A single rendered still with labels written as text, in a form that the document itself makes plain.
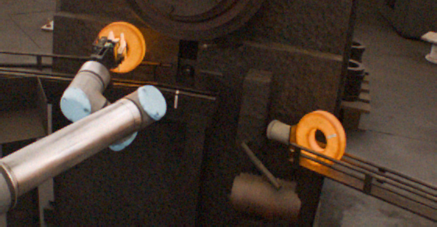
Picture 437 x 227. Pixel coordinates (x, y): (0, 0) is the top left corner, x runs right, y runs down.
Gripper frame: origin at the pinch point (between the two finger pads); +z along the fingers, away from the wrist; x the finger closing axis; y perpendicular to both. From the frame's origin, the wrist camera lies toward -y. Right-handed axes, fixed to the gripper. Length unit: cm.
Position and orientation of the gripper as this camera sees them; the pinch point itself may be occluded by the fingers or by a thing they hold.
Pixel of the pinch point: (120, 41)
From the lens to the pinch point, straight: 187.0
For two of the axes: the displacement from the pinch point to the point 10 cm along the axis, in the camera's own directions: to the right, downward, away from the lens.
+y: 0.5, -7.7, -6.4
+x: -9.7, -1.8, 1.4
